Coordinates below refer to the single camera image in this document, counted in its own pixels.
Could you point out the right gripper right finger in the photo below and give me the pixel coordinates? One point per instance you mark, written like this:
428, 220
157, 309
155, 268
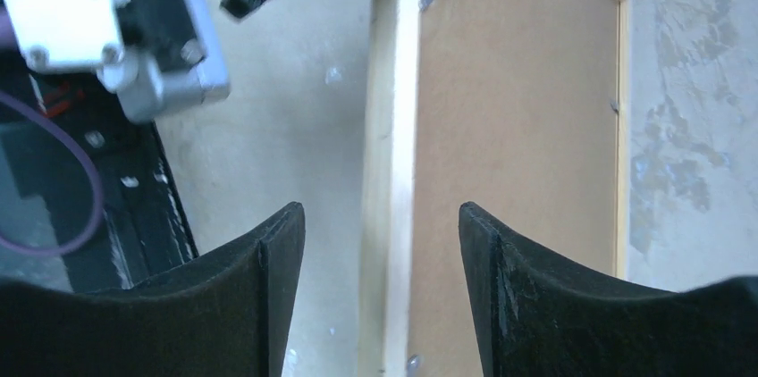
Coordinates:
538, 313

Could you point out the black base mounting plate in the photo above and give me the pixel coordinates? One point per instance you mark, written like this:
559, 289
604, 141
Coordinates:
46, 196

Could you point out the brown backing board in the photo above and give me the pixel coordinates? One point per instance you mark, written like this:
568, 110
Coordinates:
514, 113

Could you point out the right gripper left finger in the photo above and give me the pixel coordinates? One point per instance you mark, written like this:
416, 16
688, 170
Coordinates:
225, 313

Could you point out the light wooden picture frame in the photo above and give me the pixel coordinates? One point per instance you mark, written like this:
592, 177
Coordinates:
384, 299

